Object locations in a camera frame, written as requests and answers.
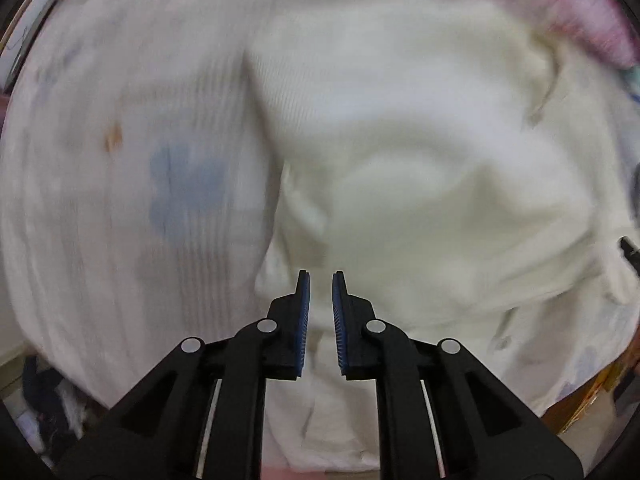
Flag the white snap-button jacket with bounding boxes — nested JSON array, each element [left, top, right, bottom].
[[246, 0, 639, 471]]

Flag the person's pink trousers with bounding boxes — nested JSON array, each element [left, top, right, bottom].
[[259, 466, 392, 480]]

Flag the floral patterned bed sheet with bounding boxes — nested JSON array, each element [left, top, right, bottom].
[[0, 0, 640, 421]]

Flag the wooden rail clothes rack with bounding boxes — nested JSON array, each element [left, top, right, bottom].
[[1, 0, 58, 93]]

